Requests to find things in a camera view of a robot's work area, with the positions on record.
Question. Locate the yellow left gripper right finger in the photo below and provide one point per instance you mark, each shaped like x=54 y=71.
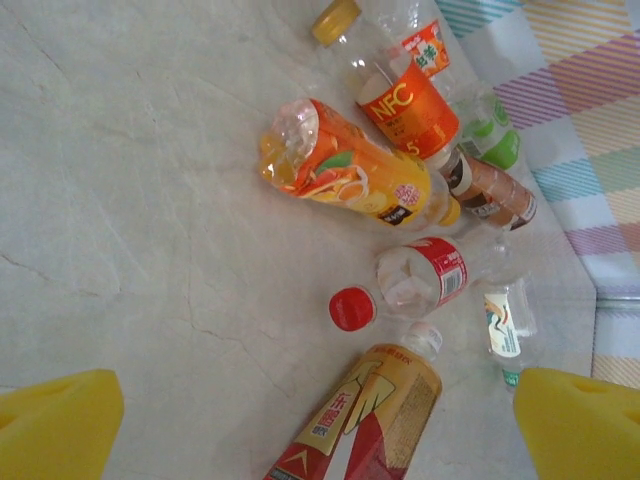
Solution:
x=585 y=435

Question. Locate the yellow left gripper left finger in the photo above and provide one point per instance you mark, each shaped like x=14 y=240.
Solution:
x=55 y=430

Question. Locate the clear bottle with green band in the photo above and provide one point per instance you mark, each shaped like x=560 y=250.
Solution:
x=500 y=325

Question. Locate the red label bottle red cap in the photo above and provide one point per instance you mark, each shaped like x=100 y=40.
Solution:
x=447 y=272

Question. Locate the gold and red label bottle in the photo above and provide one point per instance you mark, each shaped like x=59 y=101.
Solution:
x=370 y=400

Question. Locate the green lime label bottle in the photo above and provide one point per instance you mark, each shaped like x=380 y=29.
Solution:
x=502 y=150

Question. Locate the yellow cap tea bottle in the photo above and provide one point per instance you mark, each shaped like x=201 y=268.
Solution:
x=425 y=50

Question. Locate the brown coffee bottle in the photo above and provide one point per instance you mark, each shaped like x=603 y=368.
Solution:
x=500 y=195

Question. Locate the orange juice bottle yellow label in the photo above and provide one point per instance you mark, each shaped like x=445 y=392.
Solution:
x=360 y=185

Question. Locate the orange NFC juice bottle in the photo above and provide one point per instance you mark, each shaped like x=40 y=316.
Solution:
x=410 y=120

